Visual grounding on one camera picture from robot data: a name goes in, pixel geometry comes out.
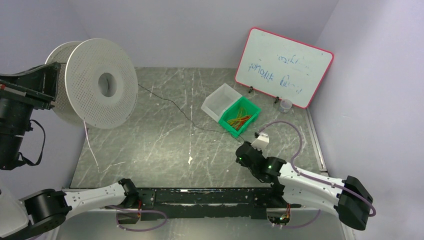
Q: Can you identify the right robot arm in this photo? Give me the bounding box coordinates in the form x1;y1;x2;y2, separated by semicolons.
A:
235;141;374;231

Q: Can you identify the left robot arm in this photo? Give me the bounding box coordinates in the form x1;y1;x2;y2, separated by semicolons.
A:
0;62;139;240

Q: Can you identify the red and yellow wire bundle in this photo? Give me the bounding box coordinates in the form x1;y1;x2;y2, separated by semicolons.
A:
226;106;253;131

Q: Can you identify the green plastic bin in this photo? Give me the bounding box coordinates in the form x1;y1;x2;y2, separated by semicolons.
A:
218;96;262;138

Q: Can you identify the clear plastic bin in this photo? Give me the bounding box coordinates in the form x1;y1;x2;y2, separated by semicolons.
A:
201;83;242;122

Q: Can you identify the small clear plastic cup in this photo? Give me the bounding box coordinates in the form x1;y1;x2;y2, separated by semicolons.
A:
278;99;293;114

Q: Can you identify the grey perforated spool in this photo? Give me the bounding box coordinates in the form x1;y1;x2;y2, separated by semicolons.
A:
45;38;138;129

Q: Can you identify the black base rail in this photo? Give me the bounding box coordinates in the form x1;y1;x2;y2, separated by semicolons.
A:
119;187;288;221

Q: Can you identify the thin white filament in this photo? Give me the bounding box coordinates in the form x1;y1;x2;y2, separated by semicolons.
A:
82;120;127;173

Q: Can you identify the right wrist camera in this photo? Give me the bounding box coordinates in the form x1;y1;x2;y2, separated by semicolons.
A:
251;132;270;150

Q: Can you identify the black wire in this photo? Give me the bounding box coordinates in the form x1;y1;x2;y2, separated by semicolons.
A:
137;83;248;147

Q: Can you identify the red framed whiteboard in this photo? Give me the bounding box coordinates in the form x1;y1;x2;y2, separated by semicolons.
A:
234;27;334;109

